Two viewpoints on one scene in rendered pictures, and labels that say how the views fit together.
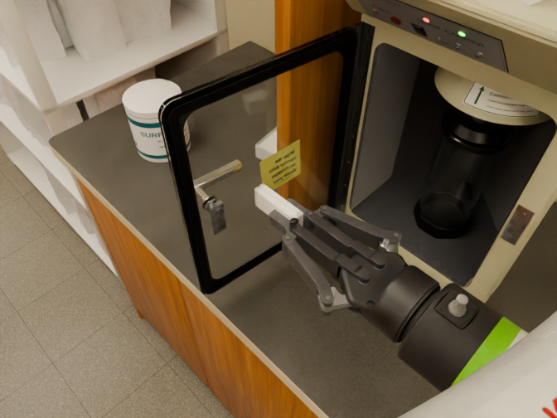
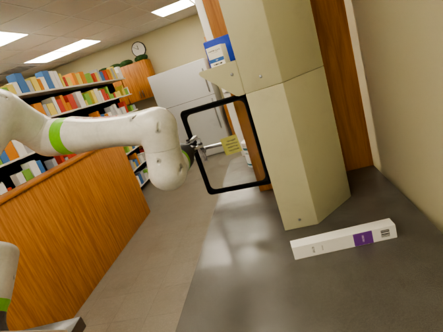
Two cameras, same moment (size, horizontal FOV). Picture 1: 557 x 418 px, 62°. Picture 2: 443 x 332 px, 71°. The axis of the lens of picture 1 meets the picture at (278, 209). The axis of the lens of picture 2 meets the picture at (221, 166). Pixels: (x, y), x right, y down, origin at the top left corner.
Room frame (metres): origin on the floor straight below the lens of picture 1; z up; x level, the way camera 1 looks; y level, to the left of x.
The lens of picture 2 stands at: (-0.20, -1.05, 1.49)
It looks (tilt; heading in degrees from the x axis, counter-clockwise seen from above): 16 degrees down; 58
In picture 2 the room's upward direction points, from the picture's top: 18 degrees counter-clockwise
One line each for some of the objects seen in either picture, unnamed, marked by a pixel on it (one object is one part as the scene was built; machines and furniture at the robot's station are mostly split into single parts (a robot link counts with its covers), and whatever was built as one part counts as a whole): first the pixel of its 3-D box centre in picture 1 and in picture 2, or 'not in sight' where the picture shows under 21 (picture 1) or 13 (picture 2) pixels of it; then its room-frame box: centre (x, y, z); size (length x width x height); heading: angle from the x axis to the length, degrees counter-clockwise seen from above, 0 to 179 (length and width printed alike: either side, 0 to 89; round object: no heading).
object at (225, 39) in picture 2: not in sight; (222, 51); (0.53, -0.13, 1.55); 0.10 x 0.10 x 0.09; 45
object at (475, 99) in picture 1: (505, 70); not in sight; (0.57, -0.31, 1.34); 0.18 x 0.18 x 0.05
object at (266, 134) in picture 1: (269, 177); (226, 147); (0.52, 0.01, 1.19); 0.30 x 0.01 x 0.40; 127
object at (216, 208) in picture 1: (216, 216); (203, 155); (0.44, 0.09, 1.18); 0.02 x 0.02 x 0.06; 37
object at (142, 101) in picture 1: (157, 121); not in sight; (0.88, 0.28, 1.01); 0.13 x 0.13 x 0.15
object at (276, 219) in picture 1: (281, 230); not in sight; (0.34, 0.00, 1.28); 0.05 x 0.03 x 0.01; 45
